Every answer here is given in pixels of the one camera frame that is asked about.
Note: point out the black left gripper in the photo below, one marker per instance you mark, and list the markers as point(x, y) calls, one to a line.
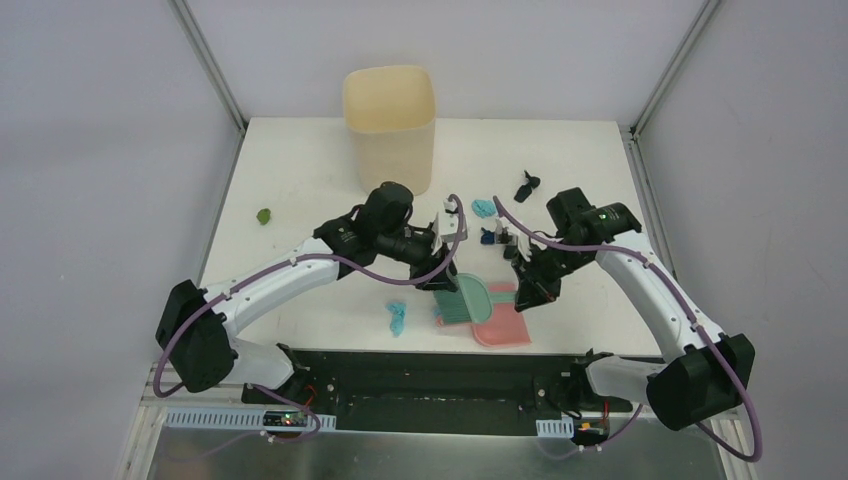
point(431, 263)

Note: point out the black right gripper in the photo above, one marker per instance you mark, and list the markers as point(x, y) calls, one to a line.
point(536, 290)

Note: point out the mint green hand brush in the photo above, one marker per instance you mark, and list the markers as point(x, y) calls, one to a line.
point(473, 302)

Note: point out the pink plastic dustpan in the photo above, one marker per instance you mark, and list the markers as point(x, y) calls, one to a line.
point(506, 328)

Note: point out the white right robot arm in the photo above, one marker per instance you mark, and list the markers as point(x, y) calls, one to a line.
point(703, 371)

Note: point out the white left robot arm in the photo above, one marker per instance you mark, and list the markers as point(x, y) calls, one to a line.
point(200, 326)

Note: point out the black flat paper scrap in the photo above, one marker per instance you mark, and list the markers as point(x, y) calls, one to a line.
point(510, 251)

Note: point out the light blue long paper scrap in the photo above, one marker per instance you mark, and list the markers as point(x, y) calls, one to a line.
point(397, 310)

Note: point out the dark blue paper scrap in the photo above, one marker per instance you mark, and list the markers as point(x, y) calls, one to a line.
point(487, 237)

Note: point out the light blue paper scrap upper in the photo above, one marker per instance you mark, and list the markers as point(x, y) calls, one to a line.
point(483, 208)

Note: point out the black twisted paper scrap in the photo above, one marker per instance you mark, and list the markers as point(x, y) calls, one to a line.
point(531, 182)

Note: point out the right controller circuit board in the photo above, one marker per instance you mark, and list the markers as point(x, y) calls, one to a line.
point(590, 434)

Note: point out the controller circuit board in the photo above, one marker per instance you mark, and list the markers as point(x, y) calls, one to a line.
point(285, 419)
point(590, 434)

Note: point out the beige plastic waste bin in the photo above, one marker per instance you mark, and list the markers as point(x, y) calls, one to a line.
point(390, 114)

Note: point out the green paper scrap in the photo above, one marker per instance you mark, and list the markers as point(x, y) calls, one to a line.
point(264, 216)

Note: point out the left controller circuit board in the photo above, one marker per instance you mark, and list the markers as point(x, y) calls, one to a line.
point(285, 419)

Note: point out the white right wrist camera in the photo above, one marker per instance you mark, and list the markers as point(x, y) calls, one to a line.
point(506, 236)

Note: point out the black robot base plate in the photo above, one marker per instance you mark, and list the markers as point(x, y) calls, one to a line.
point(445, 393)

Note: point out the aluminium frame rail right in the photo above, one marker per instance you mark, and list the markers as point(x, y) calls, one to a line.
point(695, 31)

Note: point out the aluminium frame rail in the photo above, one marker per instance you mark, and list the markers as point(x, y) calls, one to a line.
point(695, 31)
point(203, 52)

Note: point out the aluminium frame rail left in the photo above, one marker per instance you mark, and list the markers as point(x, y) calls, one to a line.
point(203, 52)

